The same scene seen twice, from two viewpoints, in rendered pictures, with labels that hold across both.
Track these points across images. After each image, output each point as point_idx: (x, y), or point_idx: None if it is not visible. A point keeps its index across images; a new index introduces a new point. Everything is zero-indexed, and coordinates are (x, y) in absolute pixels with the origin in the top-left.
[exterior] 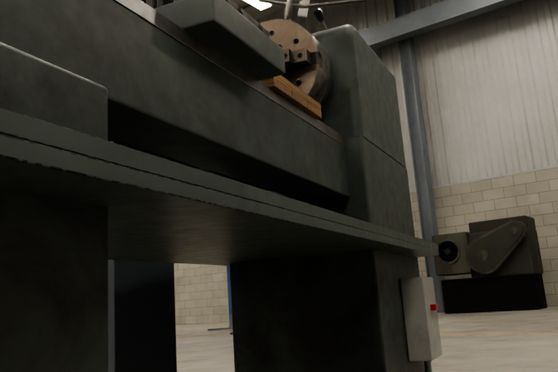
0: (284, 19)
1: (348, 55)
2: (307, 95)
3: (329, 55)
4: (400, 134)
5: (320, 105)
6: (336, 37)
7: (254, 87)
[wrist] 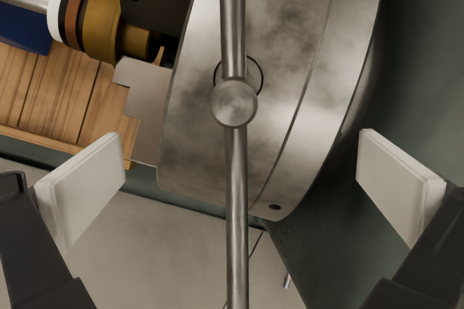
0: (170, 84)
1: (295, 281)
2: (72, 154)
3: (315, 224)
4: None
5: (126, 168)
6: (324, 278)
7: None
